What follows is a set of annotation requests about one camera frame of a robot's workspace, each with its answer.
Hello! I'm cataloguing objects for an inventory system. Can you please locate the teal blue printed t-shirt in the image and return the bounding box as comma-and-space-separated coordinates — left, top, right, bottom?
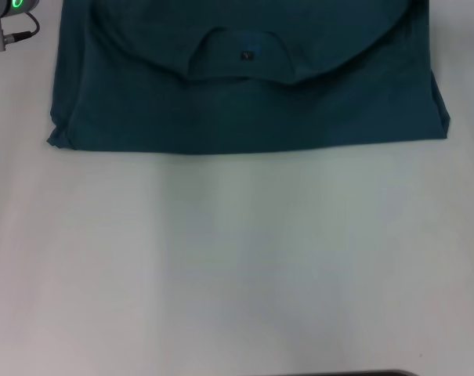
46, 0, 452, 155

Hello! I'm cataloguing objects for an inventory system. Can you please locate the thin black plug cable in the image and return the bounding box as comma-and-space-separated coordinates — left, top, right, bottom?
3, 11, 41, 42

